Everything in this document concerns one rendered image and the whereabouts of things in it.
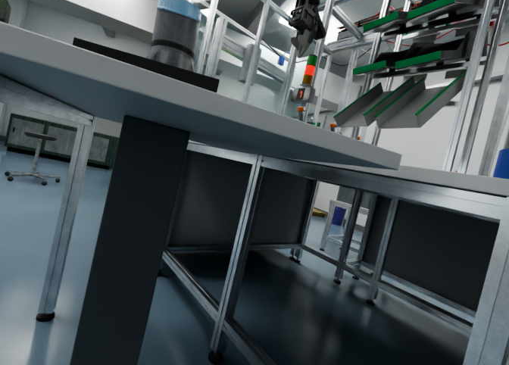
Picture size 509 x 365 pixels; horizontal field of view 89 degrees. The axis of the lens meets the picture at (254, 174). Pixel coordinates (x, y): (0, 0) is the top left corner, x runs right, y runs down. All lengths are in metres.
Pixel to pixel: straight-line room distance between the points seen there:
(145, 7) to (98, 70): 4.98
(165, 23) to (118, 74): 0.47
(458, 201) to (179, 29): 0.76
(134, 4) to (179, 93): 5.01
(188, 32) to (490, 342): 0.92
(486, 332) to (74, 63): 0.74
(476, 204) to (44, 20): 8.89
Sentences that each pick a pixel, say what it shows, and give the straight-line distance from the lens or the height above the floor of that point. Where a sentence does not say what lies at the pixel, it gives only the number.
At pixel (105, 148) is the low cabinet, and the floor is 0.43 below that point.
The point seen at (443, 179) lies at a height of 0.84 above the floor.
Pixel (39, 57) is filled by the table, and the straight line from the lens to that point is 0.36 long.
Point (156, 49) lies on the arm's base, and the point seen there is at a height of 1.02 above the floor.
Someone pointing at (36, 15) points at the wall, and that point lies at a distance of 9.02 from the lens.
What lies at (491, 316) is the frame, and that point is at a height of 0.62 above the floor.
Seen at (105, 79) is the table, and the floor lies 0.83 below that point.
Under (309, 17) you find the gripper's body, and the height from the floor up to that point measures 1.35.
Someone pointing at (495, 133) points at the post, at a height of 1.28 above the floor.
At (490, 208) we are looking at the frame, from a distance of 0.65.
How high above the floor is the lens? 0.78
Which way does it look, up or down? 2 degrees down
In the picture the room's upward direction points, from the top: 13 degrees clockwise
